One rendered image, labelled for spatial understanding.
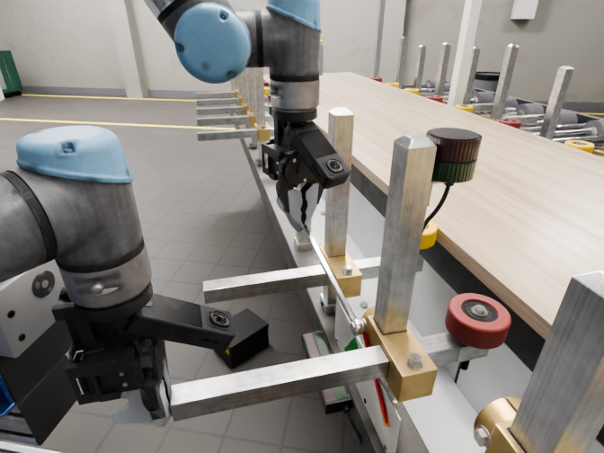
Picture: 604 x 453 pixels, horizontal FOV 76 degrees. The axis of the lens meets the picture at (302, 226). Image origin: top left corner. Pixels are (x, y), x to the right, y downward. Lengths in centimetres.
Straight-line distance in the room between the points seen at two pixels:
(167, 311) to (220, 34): 29
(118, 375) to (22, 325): 16
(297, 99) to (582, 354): 45
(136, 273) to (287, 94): 34
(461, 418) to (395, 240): 44
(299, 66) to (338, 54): 633
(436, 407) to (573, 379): 54
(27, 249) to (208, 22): 26
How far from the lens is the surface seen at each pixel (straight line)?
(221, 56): 43
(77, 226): 34
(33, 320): 59
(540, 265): 75
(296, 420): 154
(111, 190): 35
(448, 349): 59
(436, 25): 693
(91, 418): 172
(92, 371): 45
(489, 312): 60
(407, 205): 46
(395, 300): 54
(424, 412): 82
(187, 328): 44
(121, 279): 38
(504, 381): 75
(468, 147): 46
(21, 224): 33
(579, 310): 29
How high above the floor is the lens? 126
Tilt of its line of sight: 28 degrees down
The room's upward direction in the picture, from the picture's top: straight up
